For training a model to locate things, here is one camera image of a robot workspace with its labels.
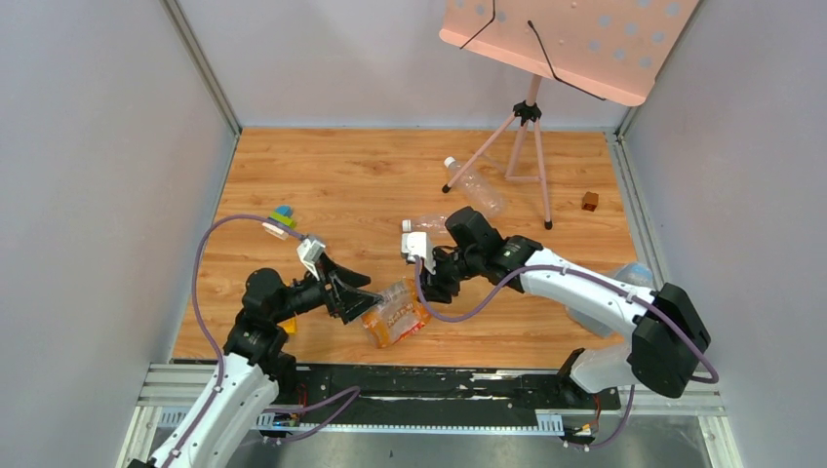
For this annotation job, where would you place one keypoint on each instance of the small brown cube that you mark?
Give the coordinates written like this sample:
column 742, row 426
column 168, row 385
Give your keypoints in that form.
column 589, row 201

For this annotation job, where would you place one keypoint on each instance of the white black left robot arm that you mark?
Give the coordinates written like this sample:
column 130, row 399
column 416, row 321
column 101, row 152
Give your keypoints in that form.
column 252, row 368

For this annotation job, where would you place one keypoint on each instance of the stacked toy building blocks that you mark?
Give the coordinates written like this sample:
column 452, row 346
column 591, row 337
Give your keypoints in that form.
column 281, row 222

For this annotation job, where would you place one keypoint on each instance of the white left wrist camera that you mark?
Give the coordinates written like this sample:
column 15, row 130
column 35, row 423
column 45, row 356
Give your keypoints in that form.
column 309, row 252

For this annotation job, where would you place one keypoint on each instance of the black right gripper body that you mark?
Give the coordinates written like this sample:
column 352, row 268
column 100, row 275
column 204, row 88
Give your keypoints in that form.
column 463, row 264

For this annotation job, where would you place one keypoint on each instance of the black metal base rail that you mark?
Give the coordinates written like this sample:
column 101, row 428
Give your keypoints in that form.
column 468, row 400

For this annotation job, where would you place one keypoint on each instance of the yellow triangular toy block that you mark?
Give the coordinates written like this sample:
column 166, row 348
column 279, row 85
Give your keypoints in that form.
column 289, row 325

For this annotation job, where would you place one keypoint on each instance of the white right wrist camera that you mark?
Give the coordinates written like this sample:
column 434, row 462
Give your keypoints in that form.
column 417, row 247

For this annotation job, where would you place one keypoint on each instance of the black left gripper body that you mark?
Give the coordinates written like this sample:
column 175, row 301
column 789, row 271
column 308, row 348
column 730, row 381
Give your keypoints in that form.
column 330, row 290

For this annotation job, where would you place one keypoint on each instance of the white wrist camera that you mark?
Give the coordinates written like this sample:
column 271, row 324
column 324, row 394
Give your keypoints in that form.
column 417, row 247
column 309, row 252

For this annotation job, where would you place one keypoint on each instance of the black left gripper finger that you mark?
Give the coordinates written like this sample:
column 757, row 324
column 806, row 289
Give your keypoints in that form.
column 331, row 271
column 352, row 303

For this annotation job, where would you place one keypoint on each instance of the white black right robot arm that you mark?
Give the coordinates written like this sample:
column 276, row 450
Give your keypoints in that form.
column 664, row 338

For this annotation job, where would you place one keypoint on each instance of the orange label plastic bottle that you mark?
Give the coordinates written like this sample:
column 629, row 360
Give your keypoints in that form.
column 397, row 316

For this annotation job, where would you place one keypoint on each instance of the pink music stand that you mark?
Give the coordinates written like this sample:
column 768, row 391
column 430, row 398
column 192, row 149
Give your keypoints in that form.
column 608, row 50

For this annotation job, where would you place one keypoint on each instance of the clear bottle lying centre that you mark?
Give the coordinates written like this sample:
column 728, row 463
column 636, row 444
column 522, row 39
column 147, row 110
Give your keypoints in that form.
column 433, row 224

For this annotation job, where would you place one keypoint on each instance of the clear bottle near stand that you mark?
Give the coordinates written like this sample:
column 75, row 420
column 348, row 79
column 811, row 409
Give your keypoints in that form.
column 480, row 194

